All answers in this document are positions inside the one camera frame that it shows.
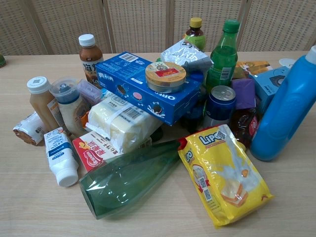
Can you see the pale yellow wrapped sponge pack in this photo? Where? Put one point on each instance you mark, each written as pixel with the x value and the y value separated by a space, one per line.
pixel 123 123

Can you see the purple translucent small container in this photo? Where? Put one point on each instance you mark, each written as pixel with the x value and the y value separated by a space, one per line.
pixel 89 91

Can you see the purple box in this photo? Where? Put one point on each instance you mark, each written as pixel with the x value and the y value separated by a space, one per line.
pixel 243 93

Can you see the blue drink can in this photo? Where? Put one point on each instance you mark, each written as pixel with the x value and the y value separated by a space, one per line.
pixel 218 108

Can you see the brown white wrapped snack roll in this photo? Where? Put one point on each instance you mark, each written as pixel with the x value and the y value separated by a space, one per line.
pixel 29 129

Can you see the brown coffee bottle white cap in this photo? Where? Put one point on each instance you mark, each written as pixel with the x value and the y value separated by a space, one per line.
pixel 90 59

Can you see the white blue lotion bottle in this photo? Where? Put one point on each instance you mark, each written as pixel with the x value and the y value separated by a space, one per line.
pixel 60 158

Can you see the green object at edge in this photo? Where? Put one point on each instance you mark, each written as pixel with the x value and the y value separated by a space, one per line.
pixel 2 60

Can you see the large green plastic bottle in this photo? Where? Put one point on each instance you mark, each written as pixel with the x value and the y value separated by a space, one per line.
pixel 128 177

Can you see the red white cracker box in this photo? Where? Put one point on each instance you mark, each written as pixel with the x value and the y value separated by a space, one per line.
pixel 92 150

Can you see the folding perforated screen panel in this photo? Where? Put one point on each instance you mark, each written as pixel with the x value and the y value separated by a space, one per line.
pixel 148 24

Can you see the light blue carton box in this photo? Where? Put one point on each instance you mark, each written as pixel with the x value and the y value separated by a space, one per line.
pixel 267 84

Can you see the milk tea bottle white cap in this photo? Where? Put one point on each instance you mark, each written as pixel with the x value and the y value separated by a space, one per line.
pixel 42 103

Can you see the silver foil snack bag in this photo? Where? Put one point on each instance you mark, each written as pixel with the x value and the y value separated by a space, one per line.
pixel 185 55

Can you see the round tin yellow red lid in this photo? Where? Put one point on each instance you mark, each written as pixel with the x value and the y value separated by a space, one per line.
pixel 165 76

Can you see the green Sprite bottle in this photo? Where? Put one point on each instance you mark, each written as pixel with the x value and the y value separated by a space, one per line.
pixel 223 61

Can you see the blue Oreo cookie box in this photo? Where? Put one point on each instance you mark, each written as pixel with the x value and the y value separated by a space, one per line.
pixel 138 86

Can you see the dark red snack packet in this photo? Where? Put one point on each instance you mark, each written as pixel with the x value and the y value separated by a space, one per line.
pixel 244 126

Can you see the yellow orange snack packet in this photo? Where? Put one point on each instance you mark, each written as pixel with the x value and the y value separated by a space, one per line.
pixel 249 67

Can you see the blue detergent jug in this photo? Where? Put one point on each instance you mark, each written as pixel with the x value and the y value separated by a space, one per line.
pixel 284 108

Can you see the yellow Lipo biscuit bag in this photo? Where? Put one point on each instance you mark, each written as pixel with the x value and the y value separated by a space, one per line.
pixel 222 170

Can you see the tea bottle yellow cap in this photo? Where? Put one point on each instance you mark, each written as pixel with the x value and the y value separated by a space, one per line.
pixel 195 34

